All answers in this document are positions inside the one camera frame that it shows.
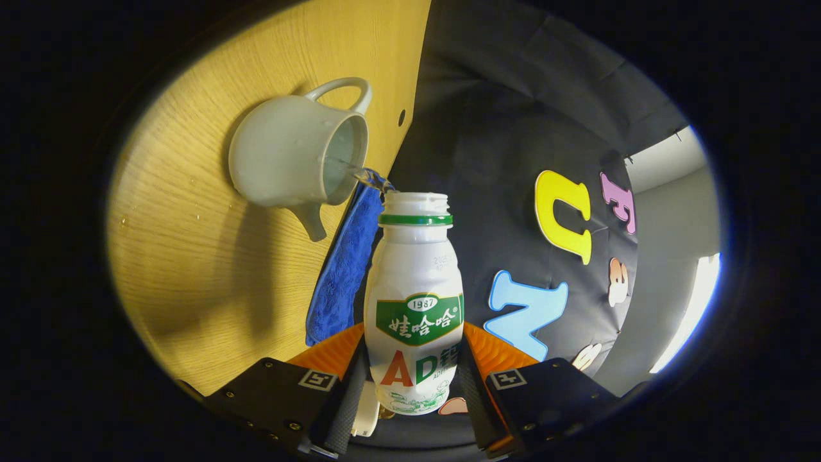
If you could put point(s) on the white teacup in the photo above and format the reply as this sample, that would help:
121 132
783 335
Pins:
282 154

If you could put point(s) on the white water bottle green label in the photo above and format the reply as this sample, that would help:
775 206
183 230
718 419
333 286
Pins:
414 282

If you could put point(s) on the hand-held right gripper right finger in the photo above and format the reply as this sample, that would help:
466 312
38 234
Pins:
551 394

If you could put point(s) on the blue towel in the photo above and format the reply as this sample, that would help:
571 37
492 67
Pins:
343 276

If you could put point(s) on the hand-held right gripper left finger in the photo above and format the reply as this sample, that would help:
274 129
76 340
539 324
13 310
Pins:
282 398

